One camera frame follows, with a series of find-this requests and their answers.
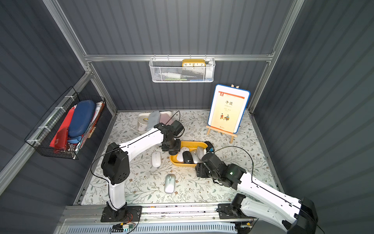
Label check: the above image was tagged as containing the blue oval case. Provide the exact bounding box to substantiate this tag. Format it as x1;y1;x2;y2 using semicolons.
68;100;96;138

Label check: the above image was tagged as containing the white tape roll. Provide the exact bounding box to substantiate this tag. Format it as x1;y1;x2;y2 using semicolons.
137;113;149;132

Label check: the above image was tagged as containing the red folder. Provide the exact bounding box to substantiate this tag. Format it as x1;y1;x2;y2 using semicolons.
49;106;76;150

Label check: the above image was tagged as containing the yellow clock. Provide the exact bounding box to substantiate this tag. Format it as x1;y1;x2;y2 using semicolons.
182;58;206;68

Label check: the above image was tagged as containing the small circuit board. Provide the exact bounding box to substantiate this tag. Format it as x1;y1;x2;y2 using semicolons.
109;223;137;233

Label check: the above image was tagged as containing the white wire wall basket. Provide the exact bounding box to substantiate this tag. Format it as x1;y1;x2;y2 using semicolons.
149;57;216;83

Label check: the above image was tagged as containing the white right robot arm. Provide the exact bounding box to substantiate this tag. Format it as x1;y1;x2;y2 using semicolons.
195;152;318;234

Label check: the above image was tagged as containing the pink case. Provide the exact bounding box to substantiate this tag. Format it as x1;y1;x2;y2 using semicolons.
160;113;175;125

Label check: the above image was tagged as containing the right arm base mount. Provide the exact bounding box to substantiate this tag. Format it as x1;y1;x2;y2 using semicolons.
216;203;257;220

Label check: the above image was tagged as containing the silver mouse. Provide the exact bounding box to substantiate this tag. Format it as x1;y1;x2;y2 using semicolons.
164;174;176;194

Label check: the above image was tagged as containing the white tray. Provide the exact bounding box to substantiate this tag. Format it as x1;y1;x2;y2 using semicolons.
140;111;172;133

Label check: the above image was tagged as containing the black wire side basket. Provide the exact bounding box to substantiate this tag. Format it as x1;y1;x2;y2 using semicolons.
25;87;106;160

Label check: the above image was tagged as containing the grey pencil case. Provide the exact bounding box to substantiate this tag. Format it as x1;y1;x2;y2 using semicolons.
147;111;160;131

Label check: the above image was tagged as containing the yellow storage box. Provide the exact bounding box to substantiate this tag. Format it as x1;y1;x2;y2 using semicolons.
169;141;208;167

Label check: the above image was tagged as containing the beige book with red stripe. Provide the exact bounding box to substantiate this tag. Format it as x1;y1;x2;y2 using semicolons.
210;92;244;133

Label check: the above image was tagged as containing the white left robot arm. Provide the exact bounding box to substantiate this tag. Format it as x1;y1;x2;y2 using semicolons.
101;121;185;211

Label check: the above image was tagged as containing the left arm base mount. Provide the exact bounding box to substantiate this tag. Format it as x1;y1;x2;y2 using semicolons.
100;205;143;223

